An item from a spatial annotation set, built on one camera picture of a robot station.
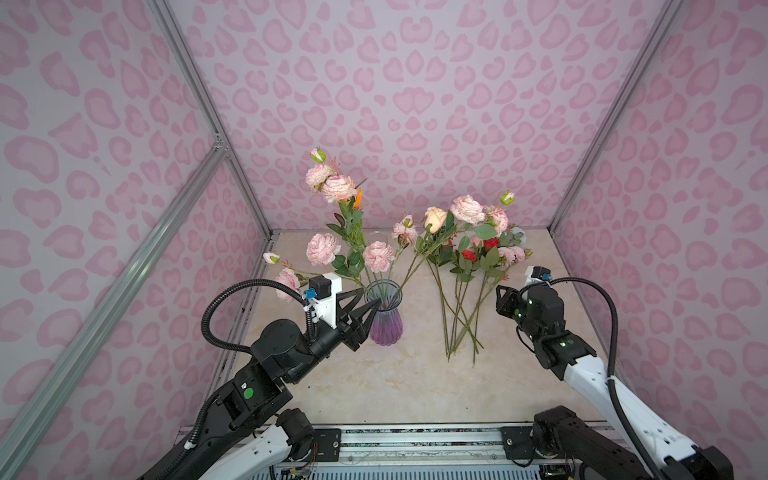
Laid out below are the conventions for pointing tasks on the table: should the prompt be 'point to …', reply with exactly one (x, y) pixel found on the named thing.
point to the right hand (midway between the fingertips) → (500, 286)
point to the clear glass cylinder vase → (377, 236)
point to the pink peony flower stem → (378, 257)
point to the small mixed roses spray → (497, 254)
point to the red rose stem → (484, 265)
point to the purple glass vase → (386, 327)
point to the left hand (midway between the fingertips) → (372, 293)
